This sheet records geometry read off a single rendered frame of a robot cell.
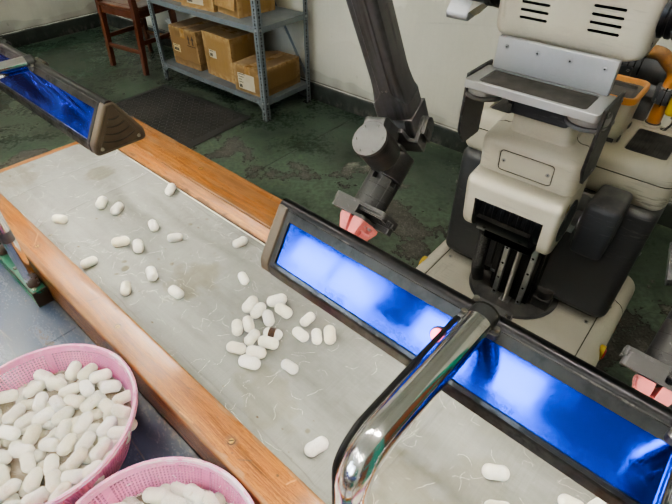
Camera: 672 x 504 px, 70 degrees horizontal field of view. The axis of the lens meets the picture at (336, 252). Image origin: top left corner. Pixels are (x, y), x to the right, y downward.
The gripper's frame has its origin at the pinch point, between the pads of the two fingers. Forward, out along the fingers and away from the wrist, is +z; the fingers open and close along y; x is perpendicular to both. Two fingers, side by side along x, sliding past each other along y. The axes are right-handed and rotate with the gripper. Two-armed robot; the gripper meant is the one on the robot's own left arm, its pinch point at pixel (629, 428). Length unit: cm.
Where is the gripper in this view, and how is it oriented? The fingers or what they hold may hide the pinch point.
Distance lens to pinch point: 76.0
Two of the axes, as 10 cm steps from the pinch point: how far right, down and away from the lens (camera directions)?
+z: -5.1, 8.6, 0.2
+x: 4.4, 2.4, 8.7
